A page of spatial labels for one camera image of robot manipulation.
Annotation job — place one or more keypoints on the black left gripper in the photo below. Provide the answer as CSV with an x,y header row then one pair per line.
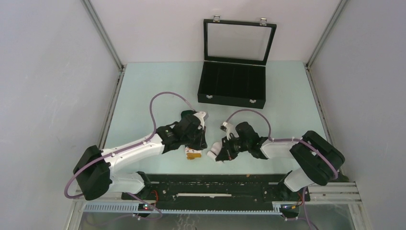
x,y
201,144

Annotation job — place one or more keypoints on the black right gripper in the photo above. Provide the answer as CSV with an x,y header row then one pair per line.
x,y
225,155

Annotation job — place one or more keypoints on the white sock with black stripes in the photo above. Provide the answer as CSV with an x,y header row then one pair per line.
x,y
214,150

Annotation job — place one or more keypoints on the black display case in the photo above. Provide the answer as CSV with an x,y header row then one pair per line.
x,y
235,58

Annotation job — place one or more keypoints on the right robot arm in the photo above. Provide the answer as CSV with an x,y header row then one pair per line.
x,y
318,160

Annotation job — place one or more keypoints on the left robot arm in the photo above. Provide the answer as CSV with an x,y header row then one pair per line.
x,y
101,171

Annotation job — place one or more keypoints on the green snowman sock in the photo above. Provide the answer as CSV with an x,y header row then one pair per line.
x,y
190,153

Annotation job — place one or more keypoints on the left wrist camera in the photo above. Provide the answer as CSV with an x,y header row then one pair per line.
x,y
202,116

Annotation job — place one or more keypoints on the left aluminium frame post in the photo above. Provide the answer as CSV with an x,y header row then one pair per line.
x,y
91,11

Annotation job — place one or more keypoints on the aluminium frame post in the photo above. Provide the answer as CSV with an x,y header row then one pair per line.
x,y
327,31
91,11

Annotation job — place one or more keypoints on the right aluminium frame post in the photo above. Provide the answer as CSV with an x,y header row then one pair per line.
x,y
327,31

